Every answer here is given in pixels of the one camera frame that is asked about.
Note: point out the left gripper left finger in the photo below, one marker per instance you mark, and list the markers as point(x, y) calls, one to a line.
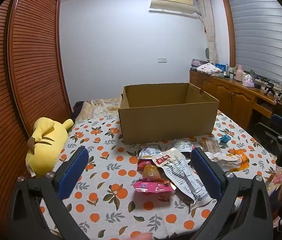
point(27, 221)

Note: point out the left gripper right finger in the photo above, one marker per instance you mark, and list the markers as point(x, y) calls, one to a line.
point(243, 208)

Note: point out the long white orange snack bag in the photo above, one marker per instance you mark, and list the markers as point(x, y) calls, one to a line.
point(233, 162)

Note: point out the small teal candy wrapper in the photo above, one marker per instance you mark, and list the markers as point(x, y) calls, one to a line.
point(225, 138)

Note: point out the brown snack bar packet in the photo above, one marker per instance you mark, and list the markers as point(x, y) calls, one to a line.
point(211, 146)

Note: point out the white red-label snack bag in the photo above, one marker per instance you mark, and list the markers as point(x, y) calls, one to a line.
point(177, 169)

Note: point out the pink snack pack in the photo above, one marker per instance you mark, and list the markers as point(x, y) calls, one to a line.
point(151, 180)

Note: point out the white blue-text snack bag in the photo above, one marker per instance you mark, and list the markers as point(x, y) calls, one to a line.
point(183, 146)

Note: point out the wooden sideboard cabinet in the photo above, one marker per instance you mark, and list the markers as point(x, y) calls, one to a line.
point(245, 106)

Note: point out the pink tissue pack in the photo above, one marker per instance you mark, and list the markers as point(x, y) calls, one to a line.
point(247, 81)

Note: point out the pink bottle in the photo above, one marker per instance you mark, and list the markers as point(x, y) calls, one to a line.
point(239, 73)

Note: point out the yellow Pikachu plush toy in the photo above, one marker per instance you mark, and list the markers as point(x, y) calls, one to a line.
point(45, 145)

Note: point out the grey window blind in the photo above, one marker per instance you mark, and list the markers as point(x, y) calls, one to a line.
point(258, 36)

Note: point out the orange-print white tablecloth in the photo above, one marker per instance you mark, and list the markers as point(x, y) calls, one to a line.
point(104, 203)

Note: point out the folded floral cloth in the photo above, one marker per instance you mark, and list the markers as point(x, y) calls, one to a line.
point(209, 69)

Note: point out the small white fan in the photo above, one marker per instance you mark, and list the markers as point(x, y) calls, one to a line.
point(207, 54)

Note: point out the floral bed quilt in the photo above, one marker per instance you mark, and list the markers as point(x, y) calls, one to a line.
point(96, 108)

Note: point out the brown cardboard box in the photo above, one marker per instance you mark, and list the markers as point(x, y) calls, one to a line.
point(165, 111)

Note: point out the wooden louvered wardrobe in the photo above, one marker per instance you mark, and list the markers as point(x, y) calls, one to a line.
point(32, 84)

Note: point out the floral curtain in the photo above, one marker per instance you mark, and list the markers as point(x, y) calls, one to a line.
point(209, 25)

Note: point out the wall socket plate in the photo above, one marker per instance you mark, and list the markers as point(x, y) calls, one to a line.
point(162, 60)

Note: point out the wall air conditioner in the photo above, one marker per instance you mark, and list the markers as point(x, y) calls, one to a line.
point(184, 6)

